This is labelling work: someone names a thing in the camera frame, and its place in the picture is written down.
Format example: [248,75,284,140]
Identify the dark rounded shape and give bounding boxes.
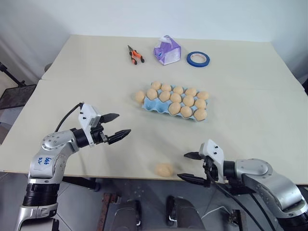
[115,199,143,231]

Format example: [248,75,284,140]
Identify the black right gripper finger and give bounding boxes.
[177,173,210,187]
[183,151,205,162]

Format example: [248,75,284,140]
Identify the purple tissue pack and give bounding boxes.
[153,35,182,66]

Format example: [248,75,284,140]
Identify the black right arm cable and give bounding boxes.
[205,166,276,231]

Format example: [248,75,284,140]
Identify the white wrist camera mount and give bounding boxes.
[198,139,226,182]
[77,103,102,147]

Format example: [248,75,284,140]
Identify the rusty metal bar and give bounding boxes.
[102,192,121,231]

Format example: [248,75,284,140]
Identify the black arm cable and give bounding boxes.
[54,103,84,132]
[205,166,276,231]

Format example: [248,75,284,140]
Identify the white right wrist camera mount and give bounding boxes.
[198,139,226,182]

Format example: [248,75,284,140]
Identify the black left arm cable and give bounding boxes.
[54,103,84,132]

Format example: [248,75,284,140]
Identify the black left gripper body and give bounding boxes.
[90,121,110,145]

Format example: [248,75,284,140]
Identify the blue egg carton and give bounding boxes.
[140,81,210,124]

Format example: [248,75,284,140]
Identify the blue tape roll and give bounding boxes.
[186,51,211,68]

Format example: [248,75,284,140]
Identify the orange black pliers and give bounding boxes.
[127,44,146,66]

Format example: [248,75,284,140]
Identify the thin white cable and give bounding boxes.
[201,206,232,220]

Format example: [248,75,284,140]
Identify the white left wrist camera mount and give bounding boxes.
[77,103,102,147]

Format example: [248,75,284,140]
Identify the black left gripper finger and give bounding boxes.
[107,129,132,145]
[99,113,120,125]

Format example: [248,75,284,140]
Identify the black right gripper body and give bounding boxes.
[202,156,218,188]

